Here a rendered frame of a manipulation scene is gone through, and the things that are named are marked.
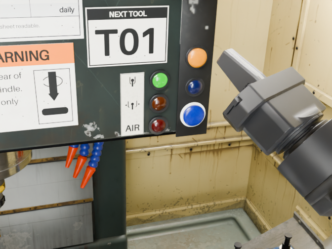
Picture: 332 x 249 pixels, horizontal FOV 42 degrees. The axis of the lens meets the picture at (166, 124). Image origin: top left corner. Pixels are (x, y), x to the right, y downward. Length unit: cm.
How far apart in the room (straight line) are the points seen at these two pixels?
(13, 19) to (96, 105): 14
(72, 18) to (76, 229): 104
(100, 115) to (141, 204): 143
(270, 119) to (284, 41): 127
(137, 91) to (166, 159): 133
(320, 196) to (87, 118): 29
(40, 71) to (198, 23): 20
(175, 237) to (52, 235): 71
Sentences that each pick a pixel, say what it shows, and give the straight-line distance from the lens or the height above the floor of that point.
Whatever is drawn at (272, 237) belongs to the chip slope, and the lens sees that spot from 174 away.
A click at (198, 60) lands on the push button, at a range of 55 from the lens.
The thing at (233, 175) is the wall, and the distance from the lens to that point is 205.
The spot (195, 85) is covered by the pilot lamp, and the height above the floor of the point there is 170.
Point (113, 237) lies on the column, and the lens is 156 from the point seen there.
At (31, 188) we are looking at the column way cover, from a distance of 136.
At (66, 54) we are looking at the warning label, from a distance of 52.
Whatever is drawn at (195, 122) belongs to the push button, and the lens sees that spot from 58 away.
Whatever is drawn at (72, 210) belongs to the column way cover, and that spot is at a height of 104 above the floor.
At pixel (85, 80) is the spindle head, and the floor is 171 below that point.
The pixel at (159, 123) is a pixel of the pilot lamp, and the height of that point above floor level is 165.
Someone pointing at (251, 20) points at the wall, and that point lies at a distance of 177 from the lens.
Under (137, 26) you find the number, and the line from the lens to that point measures 52.
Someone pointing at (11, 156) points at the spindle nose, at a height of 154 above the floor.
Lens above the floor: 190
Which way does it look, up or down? 26 degrees down
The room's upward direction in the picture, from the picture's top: 2 degrees clockwise
